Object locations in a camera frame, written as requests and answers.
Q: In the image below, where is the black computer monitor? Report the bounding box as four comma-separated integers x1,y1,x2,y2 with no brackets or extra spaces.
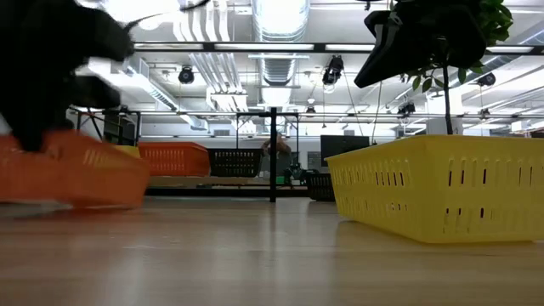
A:
320,134,371,168

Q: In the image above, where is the black vertical frame post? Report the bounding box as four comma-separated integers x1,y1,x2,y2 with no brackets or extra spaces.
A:
269,105,278,204

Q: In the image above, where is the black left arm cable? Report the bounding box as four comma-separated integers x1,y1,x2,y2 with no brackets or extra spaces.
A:
125,0,212,31

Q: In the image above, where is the black metal rack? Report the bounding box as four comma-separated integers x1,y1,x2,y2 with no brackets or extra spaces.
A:
76,108,143,148

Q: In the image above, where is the orange plastic slotted basket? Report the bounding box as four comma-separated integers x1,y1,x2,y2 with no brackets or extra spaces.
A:
0,129,151,210
138,141,213,178

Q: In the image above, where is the person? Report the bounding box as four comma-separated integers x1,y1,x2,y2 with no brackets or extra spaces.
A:
260,130,295,179

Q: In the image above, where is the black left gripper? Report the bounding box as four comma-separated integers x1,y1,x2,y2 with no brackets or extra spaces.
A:
0,63,124,153

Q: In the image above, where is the black plastic slotted basket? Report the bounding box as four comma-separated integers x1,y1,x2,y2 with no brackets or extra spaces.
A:
304,172,337,202
207,148,265,179

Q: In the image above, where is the yellow plastic slotted basket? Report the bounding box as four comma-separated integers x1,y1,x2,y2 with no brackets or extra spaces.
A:
113,144,142,160
325,134,544,245

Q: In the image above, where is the silver ceiling air duct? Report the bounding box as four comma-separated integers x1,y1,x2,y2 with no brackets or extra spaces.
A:
251,0,312,107

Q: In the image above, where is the green leafy potted tree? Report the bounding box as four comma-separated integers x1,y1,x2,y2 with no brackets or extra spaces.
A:
388,0,515,136

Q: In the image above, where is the black rear frame rail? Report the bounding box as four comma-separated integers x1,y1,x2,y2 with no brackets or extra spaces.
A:
144,186,309,198

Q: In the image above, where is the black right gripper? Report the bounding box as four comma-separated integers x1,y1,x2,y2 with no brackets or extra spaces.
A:
354,2,489,89

